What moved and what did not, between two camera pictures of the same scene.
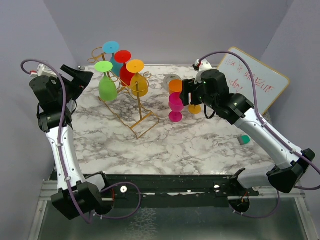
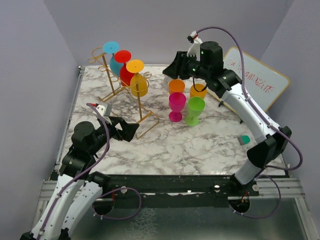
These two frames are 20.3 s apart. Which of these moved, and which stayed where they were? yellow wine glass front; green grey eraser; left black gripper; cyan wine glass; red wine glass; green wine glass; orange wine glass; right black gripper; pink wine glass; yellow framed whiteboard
Moved: right black gripper; green wine glass; yellow wine glass front; left black gripper
Stayed: green grey eraser; yellow framed whiteboard; cyan wine glass; red wine glass; pink wine glass; orange wine glass
